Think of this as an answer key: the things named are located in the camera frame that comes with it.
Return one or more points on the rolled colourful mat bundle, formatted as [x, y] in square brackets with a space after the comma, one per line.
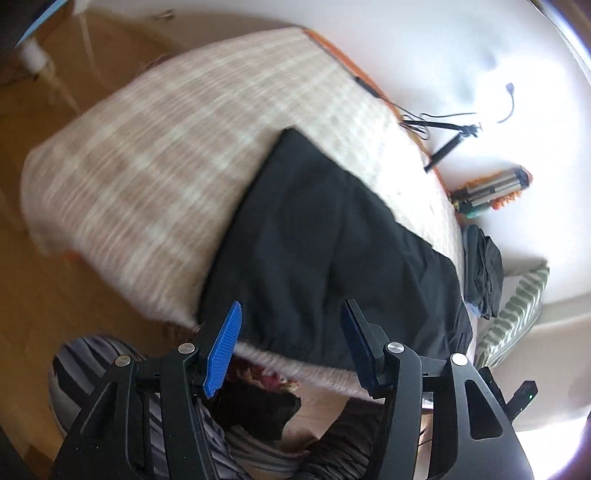
[490, 192]

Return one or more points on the black pants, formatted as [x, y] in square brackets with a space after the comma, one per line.
[309, 236]

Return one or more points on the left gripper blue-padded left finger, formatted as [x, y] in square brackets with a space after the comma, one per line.
[215, 344]

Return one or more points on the orange mattress sheet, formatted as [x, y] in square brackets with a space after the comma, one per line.
[358, 72]

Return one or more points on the green striped pillow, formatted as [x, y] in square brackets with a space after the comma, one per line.
[520, 309]

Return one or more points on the checkered beige bed blanket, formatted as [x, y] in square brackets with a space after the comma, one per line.
[143, 185]

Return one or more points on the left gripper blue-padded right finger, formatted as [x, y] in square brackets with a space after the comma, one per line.
[366, 342]

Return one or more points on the stack of dark folded clothes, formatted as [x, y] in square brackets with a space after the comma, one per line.
[483, 272]

